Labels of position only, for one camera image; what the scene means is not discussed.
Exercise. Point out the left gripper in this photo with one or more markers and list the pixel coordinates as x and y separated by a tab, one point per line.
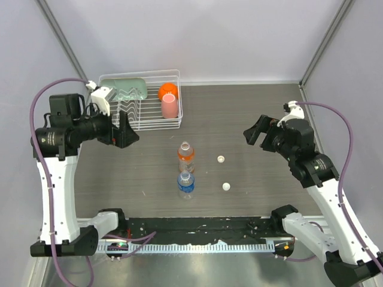
124	135

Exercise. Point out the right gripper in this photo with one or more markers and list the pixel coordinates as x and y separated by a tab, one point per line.
253	133

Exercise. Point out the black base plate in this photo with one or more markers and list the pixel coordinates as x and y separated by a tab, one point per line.
240	230

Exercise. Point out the orange bowl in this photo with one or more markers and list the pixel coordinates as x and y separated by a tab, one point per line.
168	88

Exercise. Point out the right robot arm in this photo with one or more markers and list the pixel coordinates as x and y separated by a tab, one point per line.
346	261

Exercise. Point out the white wire dish rack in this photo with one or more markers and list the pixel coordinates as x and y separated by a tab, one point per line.
146	114

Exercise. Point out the orange drink bottle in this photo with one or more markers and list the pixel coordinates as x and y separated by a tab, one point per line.
186	155

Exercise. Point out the white slotted cable duct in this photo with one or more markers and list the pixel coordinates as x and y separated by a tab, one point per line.
118	247

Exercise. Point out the pink cup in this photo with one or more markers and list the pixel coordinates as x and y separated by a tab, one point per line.
169	106

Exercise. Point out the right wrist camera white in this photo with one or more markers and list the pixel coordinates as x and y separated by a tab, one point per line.
292	111

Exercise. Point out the green plastic tray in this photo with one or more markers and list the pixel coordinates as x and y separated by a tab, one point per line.
126	89

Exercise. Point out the white blue bottle cap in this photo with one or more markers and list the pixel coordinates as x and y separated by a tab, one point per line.
226	186

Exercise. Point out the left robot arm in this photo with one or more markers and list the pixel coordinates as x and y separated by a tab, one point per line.
69	123

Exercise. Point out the blue label water bottle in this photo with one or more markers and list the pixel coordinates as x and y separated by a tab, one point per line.
186	181

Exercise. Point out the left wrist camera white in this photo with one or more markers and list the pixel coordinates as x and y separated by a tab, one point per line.
101	96

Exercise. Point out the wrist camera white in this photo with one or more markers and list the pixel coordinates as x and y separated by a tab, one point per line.
292	111
101	96

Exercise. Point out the white bottle cap open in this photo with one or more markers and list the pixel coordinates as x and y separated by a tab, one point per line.
220	159

